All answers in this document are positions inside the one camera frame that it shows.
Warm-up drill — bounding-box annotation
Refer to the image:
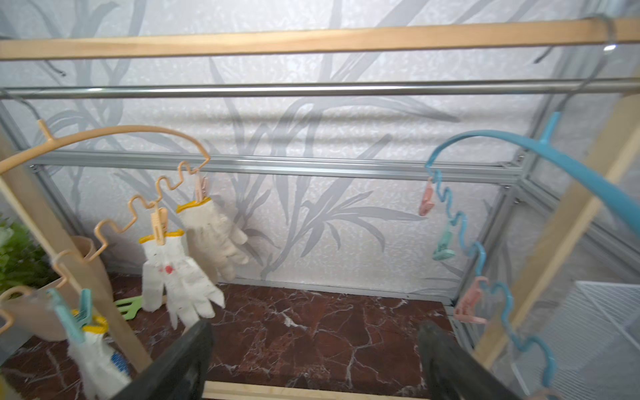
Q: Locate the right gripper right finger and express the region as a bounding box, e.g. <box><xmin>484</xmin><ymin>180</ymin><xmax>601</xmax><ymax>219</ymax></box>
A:
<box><xmin>418</xmin><ymin>321</ymin><xmax>518</xmax><ymax>400</ymax></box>

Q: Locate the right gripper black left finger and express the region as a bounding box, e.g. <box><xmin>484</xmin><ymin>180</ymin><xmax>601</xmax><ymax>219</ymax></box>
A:
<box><xmin>113</xmin><ymin>320</ymin><xmax>214</xmax><ymax>400</ymax></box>

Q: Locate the white glove red spot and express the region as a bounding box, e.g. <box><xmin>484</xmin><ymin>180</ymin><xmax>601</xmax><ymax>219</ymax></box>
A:
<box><xmin>139</xmin><ymin>230</ymin><xmax>226</xmax><ymax>330</ymax></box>

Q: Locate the orange clip hanger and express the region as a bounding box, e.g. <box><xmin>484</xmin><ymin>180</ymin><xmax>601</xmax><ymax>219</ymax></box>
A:
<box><xmin>0</xmin><ymin>118</ymin><xmax>212</xmax><ymax>336</ymax></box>

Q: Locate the blue clip hanger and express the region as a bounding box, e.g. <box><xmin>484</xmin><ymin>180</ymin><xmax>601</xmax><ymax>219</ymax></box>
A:
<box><xmin>417</xmin><ymin>112</ymin><xmax>640</xmax><ymax>400</ymax></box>

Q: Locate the teal clothespin clip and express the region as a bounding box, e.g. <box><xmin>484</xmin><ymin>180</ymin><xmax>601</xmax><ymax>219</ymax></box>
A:
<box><xmin>47</xmin><ymin>288</ymin><xmax>93</xmax><ymax>344</ymax></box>

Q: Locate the orange clothespin clip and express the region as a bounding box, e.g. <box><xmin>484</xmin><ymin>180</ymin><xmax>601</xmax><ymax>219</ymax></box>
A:
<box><xmin>151</xmin><ymin>205</ymin><xmax>168</xmax><ymax>246</ymax></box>

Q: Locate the pink clothespin clip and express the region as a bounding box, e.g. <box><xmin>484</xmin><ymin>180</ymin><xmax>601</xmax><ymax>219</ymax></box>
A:
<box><xmin>194</xmin><ymin>173</ymin><xmax>208</xmax><ymax>203</ymax></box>

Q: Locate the potted white flower plant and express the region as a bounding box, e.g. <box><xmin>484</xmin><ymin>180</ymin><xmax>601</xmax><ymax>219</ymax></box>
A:
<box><xmin>1</xmin><ymin>216</ymin><xmax>80</xmax><ymax>342</ymax></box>

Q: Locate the wooden clothes rack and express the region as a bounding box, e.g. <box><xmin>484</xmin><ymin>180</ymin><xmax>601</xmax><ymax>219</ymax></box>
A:
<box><xmin>0</xmin><ymin>17</ymin><xmax>640</xmax><ymax>400</ymax></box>

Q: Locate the white wire basket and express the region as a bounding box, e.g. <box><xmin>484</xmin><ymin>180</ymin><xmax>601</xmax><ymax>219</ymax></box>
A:
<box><xmin>539</xmin><ymin>281</ymin><xmax>639</xmax><ymax>399</ymax></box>

